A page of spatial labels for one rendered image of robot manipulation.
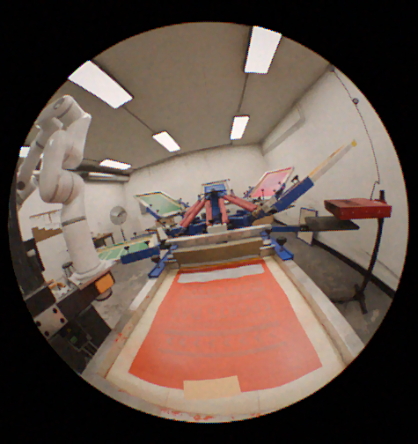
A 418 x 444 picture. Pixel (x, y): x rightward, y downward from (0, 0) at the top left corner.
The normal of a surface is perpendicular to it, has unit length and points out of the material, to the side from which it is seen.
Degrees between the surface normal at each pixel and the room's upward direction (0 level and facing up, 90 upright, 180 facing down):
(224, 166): 90
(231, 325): 0
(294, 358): 0
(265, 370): 0
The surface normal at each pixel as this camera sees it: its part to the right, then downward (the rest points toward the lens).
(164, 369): -0.18, -0.97
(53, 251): 0.98, -0.16
